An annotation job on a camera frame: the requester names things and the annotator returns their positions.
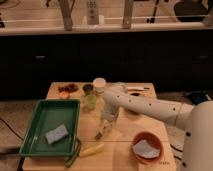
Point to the green cup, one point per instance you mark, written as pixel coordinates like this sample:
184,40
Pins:
90,101

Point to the blue sponge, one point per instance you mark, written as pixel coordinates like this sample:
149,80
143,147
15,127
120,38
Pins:
56,134

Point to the orange small toy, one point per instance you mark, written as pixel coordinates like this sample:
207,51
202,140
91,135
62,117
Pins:
64,95

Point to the green vegetable toy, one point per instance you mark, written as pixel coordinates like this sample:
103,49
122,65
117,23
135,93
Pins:
72,159

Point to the yellow banana toy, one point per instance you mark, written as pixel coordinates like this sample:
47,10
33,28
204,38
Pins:
91,150

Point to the green plastic tray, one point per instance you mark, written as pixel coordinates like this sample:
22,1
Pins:
47,116

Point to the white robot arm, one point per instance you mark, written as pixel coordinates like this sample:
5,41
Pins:
195,120

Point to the white crumpled cloth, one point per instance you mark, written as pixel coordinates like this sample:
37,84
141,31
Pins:
145,150

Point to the dark round object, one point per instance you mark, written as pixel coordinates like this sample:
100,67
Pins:
135,94

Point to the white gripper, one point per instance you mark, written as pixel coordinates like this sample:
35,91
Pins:
110,113

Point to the white flat utensil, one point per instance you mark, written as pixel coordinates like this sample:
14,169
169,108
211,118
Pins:
138,88

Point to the brown grape bunch toy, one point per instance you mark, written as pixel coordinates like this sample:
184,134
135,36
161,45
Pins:
68,88

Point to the dark small cup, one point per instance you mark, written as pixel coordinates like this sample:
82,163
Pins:
88,89

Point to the orange bowl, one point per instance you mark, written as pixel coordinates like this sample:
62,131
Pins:
154,141

